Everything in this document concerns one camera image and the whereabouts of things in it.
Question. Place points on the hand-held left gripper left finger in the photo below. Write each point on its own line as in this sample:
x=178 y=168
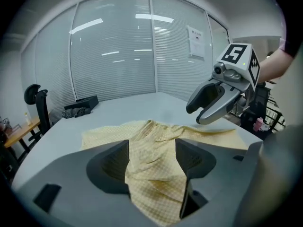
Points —
x=78 y=197

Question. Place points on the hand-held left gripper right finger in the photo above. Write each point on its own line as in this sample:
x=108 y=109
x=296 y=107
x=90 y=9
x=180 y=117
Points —
x=220 y=178

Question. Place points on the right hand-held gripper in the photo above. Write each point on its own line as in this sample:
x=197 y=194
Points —
x=236 y=55

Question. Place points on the yellow cloth garment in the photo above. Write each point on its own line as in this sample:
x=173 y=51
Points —
x=154 y=150

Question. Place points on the person's right forearm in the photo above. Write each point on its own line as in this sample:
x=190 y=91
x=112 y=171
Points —
x=272 y=67

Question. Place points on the black mesh office chair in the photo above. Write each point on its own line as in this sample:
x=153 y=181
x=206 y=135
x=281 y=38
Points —
x=258 y=103

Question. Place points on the small grey cloth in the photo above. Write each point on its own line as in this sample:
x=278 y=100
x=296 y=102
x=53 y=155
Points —
x=265 y=127

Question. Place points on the white paper notice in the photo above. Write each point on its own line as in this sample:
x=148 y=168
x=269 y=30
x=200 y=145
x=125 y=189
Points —
x=196 y=44

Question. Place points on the folded black umbrella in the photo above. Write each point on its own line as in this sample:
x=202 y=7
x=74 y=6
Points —
x=75 y=112

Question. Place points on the round wooden table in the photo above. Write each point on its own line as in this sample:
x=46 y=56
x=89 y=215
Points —
x=21 y=130

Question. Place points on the small pale drink bottle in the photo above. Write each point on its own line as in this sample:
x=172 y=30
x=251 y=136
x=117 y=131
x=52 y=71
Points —
x=27 y=119

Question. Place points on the flat black box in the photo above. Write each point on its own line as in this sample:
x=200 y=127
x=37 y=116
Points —
x=82 y=102

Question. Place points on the black office chair with headrest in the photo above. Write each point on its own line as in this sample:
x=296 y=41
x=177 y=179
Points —
x=42 y=107

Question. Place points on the person's black and pink shirt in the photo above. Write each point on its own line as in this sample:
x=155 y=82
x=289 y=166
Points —
x=292 y=46

